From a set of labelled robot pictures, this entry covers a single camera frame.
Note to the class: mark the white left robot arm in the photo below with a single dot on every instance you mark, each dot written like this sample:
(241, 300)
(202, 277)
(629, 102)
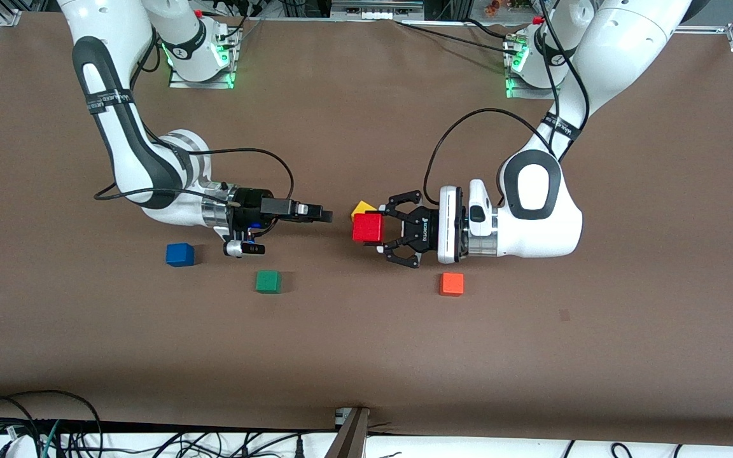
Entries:
(557, 229)

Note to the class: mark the small colourful toy figures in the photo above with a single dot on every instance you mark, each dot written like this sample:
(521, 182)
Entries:
(500, 6)

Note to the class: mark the blue cube block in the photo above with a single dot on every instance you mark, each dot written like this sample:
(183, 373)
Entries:
(179, 255)

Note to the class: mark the red cube block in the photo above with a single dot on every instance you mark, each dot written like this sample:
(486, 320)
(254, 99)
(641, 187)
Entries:
(368, 229)

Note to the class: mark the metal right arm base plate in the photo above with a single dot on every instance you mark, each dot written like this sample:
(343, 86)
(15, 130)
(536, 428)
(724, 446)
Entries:
(179, 84)

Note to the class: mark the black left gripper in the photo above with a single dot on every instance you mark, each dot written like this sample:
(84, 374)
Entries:
(423, 230)

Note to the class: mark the silver box with ports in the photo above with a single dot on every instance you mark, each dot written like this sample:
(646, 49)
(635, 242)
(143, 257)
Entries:
(376, 9)

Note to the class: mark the aluminium frame rail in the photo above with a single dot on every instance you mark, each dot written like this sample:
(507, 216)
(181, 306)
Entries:
(704, 28)

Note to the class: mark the green cube block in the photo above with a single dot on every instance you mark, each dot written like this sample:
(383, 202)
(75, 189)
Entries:
(268, 282)

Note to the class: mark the silver table clamp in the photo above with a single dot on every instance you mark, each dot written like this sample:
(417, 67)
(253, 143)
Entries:
(343, 416)

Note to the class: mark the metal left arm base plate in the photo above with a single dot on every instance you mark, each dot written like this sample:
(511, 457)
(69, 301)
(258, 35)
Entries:
(532, 94)

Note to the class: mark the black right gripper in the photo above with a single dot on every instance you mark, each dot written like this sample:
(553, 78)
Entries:
(252, 205)

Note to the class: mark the brown table cover sheet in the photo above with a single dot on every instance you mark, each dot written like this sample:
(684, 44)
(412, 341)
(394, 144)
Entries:
(366, 350)

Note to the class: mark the orange cube block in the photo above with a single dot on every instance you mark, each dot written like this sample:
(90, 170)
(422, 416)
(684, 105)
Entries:
(452, 284)

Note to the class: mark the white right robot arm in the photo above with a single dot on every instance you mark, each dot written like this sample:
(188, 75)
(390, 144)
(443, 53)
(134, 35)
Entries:
(105, 19)

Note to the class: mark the brown metal post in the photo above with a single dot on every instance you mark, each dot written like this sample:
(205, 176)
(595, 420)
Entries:
(350, 442)

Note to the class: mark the yellow cube block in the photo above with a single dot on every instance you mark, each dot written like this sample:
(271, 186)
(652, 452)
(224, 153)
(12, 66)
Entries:
(361, 208)

